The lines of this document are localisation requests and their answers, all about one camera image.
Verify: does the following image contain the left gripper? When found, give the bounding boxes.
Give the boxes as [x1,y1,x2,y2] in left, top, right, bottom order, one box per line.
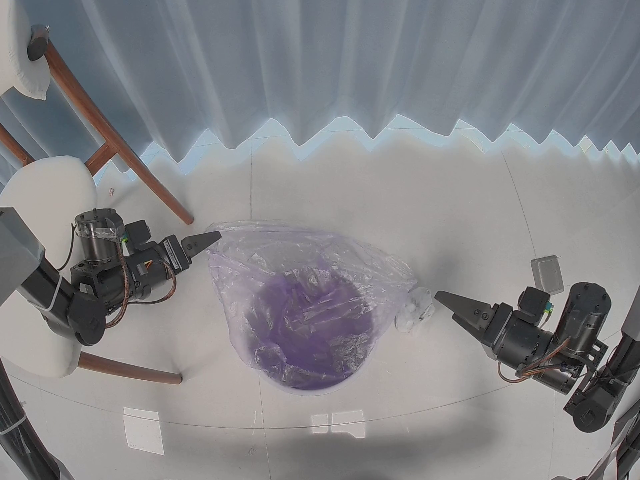
[102,231,222,303]

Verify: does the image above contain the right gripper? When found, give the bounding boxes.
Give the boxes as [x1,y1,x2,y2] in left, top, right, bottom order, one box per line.
[434,290,584,395]

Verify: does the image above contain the purple plastic bag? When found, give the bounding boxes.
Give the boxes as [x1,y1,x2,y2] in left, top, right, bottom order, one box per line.
[206,220,419,378]

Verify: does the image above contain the white trash bin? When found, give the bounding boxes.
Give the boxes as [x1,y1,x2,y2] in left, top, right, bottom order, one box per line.
[234,267,374,395]

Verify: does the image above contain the crumpled clear wrapper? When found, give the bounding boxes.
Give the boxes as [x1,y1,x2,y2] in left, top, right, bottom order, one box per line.
[394,287,436,335]

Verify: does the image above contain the white cushioned wooden chair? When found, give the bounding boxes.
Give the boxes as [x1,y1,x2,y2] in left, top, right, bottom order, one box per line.
[0,0,194,386]

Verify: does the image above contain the white curtain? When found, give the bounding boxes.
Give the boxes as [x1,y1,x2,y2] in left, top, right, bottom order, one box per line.
[0,0,640,180]

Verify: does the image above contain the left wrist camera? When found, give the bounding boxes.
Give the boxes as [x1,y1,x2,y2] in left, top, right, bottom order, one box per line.
[123,219,152,250]

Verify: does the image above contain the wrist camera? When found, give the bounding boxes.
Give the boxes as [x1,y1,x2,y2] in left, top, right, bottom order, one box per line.
[517,287,554,327]
[123,219,152,250]

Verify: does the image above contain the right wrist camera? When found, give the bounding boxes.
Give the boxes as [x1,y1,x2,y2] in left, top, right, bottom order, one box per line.
[517,287,554,327]

